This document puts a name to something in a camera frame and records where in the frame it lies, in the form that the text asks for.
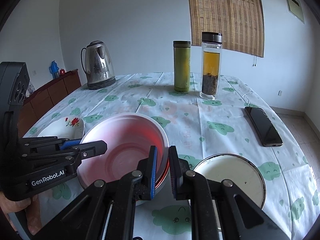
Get red flower white plate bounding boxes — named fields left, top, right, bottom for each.
left=37, top=116, right=85, bottom=140

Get stainless steel bowl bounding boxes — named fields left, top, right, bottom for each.
left=77, top=113, right=171, bottom=207

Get white enamel bowl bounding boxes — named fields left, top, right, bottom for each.
left=194, top=153, right=266, bottom=208

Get person's left hand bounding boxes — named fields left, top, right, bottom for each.
left=1, top=192, right=42, bottom=235

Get wooden sideboard cabinet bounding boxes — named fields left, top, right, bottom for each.
left=17, top=69, right=81, bottom=138

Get cloud print tablecloth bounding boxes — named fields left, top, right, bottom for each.
left=25, top=73, right=319, bottom=239

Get blue thermos jug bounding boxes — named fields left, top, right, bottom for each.
left=49, top=61, right=60, bottom=79

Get stainless electric kettle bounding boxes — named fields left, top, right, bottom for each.
left=80, top=41, right=116, bottom=90

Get black smartphone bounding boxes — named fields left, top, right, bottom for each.
left=245, top=106, right=283, bottom=147

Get glass tea bottle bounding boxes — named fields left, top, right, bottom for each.
left=200, top=31, right=222, bottom=100

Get green thermos bottle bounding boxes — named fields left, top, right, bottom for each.
left=173, top=41, right=191, bottom=92

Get bamboo window blind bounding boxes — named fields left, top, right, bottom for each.
left=189, top=0, right=265, bottom=57

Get wall electrical panel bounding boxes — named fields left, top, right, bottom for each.
left=286, top=0, right=304, bottom=23

